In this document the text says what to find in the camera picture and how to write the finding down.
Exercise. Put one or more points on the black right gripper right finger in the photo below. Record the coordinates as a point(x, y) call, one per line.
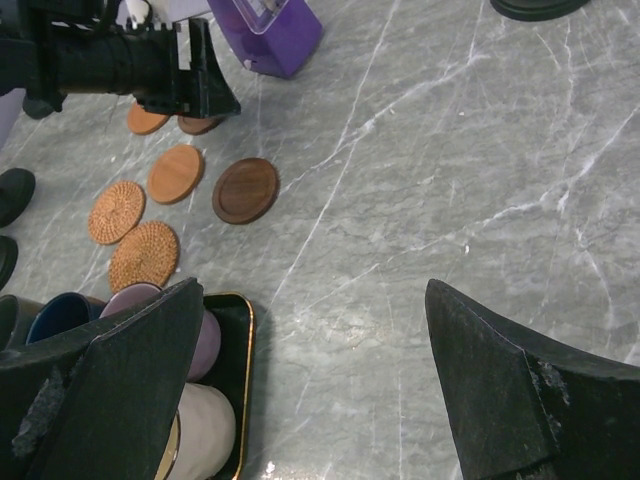
point(524, 406)

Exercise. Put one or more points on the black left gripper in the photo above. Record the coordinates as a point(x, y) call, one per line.
point(55, 48)

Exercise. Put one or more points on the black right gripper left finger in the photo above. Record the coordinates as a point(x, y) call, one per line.
point(98, 401)

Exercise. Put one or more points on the dark walnut coaster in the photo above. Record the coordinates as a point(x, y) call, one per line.
point(245, 191)
point(198, 126)

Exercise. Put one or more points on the dark green cup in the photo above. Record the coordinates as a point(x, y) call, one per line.
point(13, 322)

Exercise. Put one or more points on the woven rattan coaster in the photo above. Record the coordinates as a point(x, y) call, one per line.
point(147, 254)
point(116, 212)

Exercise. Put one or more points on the woven rattan coaster front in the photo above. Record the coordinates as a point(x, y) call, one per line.
point(147, 254)

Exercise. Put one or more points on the dark blue cup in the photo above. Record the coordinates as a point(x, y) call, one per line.
point(63, 313)

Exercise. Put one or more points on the cream cup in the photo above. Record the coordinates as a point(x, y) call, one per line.
point(202, 435)

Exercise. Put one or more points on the lilac cup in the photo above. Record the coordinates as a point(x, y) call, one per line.
point(209, 341)

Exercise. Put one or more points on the purple metronome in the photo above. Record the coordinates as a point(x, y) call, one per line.
point(273, 38)

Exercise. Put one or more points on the black tray gold rim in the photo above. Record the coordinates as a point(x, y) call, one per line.
point(232, 371)

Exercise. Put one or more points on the empty black microphone stand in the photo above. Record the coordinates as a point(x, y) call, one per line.
point(8, 259)

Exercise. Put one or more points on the black purple-microphone stand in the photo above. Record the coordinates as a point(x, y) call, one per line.
point(536, 10)

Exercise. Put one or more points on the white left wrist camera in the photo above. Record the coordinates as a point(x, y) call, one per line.
point(159, 11)

